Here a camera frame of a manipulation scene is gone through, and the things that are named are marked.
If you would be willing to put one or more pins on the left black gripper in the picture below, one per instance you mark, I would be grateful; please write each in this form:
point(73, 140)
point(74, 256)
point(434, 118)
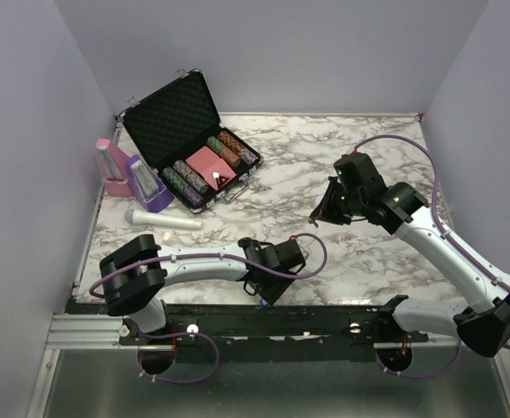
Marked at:
point(271, 295)

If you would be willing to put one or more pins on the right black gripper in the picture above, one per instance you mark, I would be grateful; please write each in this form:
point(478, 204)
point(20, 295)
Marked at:
point(325, 209)

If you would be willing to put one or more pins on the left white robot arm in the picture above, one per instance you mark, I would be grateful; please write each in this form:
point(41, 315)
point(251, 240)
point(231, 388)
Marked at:
point(134, 293)

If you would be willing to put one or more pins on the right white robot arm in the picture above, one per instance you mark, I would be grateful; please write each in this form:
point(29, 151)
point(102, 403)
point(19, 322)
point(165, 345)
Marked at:
point(482, 318)

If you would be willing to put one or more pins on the pink playing card deck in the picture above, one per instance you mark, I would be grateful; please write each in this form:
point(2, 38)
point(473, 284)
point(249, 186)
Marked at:
point(211, 168)

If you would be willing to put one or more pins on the white microphone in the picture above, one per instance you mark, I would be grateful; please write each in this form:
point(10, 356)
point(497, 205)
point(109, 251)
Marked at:
point(136, 217)

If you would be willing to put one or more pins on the purple metronome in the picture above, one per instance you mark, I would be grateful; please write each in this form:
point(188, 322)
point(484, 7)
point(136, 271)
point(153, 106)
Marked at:
point(150, 191)

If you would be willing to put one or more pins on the black poker chip case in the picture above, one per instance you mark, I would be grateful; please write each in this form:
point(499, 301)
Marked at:
point(175, 121)

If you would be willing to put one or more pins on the pink metronome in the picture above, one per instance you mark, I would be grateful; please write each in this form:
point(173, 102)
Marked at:
point(111, 161)

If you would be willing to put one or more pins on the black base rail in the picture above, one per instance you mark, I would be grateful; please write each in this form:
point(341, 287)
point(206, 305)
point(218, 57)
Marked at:
point(201, 334)

